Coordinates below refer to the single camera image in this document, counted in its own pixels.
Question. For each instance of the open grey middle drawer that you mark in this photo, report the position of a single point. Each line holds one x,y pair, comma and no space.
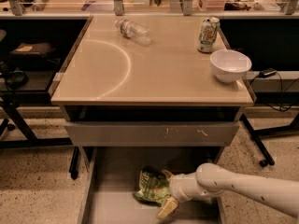
113,178

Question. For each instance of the green jalapeno chip bag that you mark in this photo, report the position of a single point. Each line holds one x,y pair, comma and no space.
153,187

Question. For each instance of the black table leg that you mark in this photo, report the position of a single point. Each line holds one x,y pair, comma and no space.
267,158

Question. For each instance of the grey drawer cabinet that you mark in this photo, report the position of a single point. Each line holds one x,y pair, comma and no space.
117,93

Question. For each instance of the clear plastic water bottle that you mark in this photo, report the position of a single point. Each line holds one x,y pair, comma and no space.
134,31

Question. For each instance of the black power adapter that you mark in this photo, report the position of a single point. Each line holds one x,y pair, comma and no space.
267,73

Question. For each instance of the black bag on shelf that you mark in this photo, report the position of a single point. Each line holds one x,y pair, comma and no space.
32,51

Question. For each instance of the white bowl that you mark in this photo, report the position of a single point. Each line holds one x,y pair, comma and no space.
229,65

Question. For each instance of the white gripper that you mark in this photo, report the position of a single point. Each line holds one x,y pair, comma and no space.
176,187

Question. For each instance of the black headphones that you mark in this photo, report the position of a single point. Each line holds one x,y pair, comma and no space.
15,79

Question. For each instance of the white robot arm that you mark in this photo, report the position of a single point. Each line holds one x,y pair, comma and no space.
211,180

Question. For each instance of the green white soda can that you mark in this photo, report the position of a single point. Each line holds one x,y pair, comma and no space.
208,34

